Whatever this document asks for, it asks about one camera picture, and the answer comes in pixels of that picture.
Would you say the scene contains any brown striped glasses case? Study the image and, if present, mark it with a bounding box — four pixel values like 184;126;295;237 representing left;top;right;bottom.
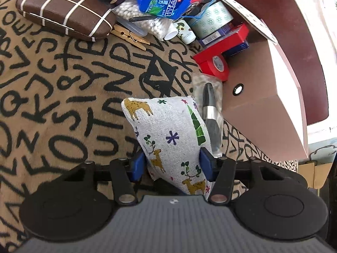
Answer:
16;0;117;42

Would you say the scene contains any brown cardboard box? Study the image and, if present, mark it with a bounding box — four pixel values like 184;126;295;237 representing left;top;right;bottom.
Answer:
297;161;334;190

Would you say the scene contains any pink cardboard box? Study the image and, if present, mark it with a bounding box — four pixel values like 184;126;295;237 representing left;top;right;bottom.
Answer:
205;0;309;162

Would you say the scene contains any bag of white beads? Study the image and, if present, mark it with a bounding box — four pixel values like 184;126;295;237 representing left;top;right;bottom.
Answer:
111;0;176;42

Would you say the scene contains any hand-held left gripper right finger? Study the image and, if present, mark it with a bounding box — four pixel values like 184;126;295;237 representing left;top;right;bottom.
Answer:
199;148;290;205

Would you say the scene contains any dark red panel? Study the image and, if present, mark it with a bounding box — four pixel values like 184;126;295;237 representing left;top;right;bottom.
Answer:
208;0;330;126

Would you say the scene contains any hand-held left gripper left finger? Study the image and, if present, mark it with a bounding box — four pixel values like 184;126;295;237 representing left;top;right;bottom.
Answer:
63;151;146;206

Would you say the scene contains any green patterned tape roll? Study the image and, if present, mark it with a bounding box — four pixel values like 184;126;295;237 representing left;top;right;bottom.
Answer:
188;1;234;39

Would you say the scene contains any white deer-print cloth pouch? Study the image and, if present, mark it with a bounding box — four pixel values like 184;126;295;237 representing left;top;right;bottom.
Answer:
121;96;214;197

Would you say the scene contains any small white avocado-print bottle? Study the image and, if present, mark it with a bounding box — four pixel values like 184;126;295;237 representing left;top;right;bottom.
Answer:
165;21;197;45

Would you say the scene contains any red small box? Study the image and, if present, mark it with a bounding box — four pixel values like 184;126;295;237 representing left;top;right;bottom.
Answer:
204;23;250;56

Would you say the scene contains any black brush in plastic bag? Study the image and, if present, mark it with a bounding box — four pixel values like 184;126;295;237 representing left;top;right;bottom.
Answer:
192;72;225;157

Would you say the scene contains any wooden clothespin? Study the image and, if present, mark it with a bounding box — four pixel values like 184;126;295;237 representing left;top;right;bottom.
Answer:
111;24;151;51

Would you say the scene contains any red tape roll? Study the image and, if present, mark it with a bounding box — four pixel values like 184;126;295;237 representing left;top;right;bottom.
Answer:
193;50;230;82

